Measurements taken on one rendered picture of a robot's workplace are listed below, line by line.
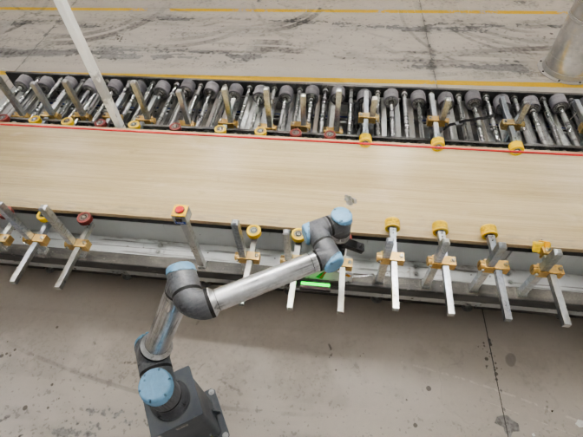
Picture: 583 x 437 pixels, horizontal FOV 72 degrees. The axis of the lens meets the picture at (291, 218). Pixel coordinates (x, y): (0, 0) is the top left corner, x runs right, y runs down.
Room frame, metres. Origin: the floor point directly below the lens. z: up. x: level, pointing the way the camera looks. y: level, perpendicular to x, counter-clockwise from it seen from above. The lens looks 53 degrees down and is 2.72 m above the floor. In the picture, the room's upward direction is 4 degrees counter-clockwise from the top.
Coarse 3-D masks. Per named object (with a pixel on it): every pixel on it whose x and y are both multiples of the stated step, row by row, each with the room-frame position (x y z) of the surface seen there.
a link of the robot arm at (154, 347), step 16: (176, 272) 0.79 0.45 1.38; (192, 272) 0.80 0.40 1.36; (176, 288) 0.73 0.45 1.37; (160, 304) 0.75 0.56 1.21; (160, 320) 0.71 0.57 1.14; (176, 320) 0.71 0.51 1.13; (144, 336) 0.74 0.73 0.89; (160, 336) 0.68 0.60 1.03; (144, 352) 0.66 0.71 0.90; (160, 352) 0.66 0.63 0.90; (144, 368) 0.61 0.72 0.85
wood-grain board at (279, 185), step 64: (0, 128) 2.34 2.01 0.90; (64, 128) 2.29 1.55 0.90; (128, 128) 2.25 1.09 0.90; (0, 192) 1.72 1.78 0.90; (64, 192) 1.68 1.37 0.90; (128, 192) 1.65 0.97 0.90; (192, 192) 1.62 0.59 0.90; (256, 192) 1.59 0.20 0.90; (320, 192) 1.56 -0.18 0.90; (384, 192) 1.53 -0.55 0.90; (448, 192) 1.50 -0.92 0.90; (512, 192) 1.47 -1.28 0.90; (576, 192) 1.44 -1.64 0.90
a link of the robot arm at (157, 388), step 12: (144, 372) 0.59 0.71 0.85; (156, 372) 0.58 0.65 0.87; (168, 372) 0.59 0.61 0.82; (144, 384) 0.53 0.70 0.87; (156, 384) 0.53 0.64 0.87; (168, 384) 0.53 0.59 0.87; (144, 396) 0.48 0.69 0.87; (156, 396) 0.48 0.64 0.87; (168, 396) 0.48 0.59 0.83; (156, 408) 0.45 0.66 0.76; (168, 408) 0.46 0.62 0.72
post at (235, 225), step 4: (232, 220) 1.19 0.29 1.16; (236, 220) 1.19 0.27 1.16; (232, 224) 1.17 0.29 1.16; (236, 224) 1.17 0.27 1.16; (232, 228) 1.17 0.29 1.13; (236, 228) 1.17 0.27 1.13; (240, 228) 1.19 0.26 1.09; (236, 232) 1.17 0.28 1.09; (240, 232) 1.18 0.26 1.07; (236, 236) 1.17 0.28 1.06; (240, 236) 1.17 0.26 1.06; (236, 240) 1.17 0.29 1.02; (240, 240) 1.17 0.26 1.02; (236, 244) 1.17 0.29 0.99; (240, 244) 1.17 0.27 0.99; (244, 244) 1.19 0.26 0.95; (240, 248) 1.17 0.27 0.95; (244, 248) 1.18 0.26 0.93; (240, 252) 1.17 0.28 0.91; (244, 252) 1.17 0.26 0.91; (240, 256) 1.17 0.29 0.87; (244, 256) 1.17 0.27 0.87; (244, 264) 1.17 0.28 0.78; (244, 268) 1.17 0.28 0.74
